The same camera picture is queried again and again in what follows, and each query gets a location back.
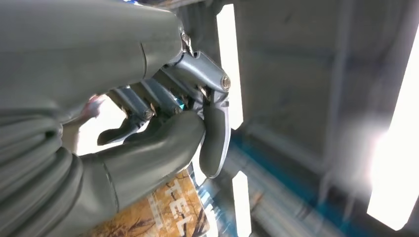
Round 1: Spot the yellow ID card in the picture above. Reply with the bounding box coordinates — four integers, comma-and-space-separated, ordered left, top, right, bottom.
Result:
78, 168, 211, 237

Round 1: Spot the ceiling light panel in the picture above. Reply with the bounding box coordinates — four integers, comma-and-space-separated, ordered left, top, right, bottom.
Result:
231, 170, 252, 237
366, 24, 419, 232
216, 3, 245, 130

